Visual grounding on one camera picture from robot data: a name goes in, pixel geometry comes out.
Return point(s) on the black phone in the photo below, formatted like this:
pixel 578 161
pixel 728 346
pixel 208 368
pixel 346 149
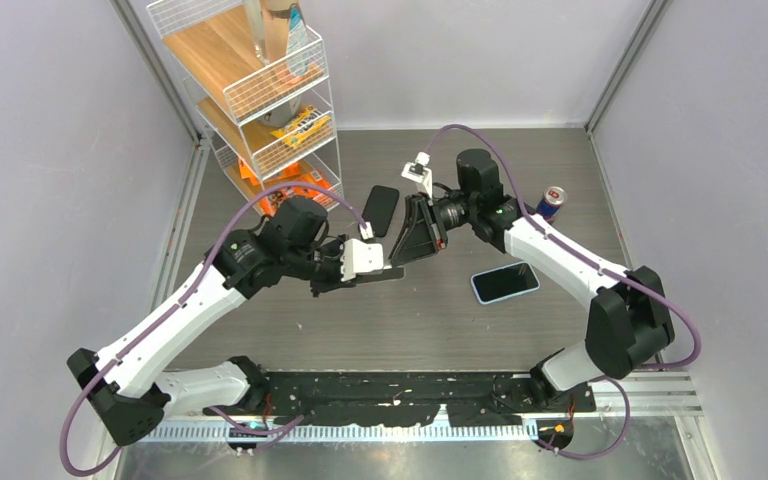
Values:
pixel 392 273

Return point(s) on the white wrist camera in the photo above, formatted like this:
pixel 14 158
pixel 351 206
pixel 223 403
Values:
pixel 419 172
pixel 360 258

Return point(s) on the white wire shelf rack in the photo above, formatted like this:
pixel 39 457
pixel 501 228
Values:
pixel 240 100

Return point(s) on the black phone case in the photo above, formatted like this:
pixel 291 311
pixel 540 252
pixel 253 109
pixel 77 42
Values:
pixel 379 209

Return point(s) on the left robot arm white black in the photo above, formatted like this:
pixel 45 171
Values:
pixel 128 383

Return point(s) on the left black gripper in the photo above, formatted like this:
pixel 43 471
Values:
pixel 336 280

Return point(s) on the yellow snack bag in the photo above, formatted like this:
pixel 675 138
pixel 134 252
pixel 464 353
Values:
pixel 308 121

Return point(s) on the blue white bottle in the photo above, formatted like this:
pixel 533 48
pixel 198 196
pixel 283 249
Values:
pixel 297 56

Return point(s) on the red bull can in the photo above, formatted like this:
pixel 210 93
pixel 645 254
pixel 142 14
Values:
pixel 550 203

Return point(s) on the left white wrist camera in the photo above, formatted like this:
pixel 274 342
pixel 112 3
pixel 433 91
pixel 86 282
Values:
pixel 360 258

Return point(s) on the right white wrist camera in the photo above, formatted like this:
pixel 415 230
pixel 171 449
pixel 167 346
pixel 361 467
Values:
pixel 419 172

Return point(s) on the phone in light blue case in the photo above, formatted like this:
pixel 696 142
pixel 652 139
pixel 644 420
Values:
pixel 503 283

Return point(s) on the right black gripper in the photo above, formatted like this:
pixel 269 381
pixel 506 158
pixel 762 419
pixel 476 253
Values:
pixel 423 232

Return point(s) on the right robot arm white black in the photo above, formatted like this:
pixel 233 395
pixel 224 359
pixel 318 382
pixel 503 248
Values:
pixel 627 323

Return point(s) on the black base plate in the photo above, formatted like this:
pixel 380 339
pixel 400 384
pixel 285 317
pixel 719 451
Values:
pixel 405 399

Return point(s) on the clear bottle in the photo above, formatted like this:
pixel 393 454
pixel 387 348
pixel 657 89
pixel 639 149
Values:
pixel 253 12

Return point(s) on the orange snack packs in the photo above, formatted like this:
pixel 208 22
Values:
pixel 303 171

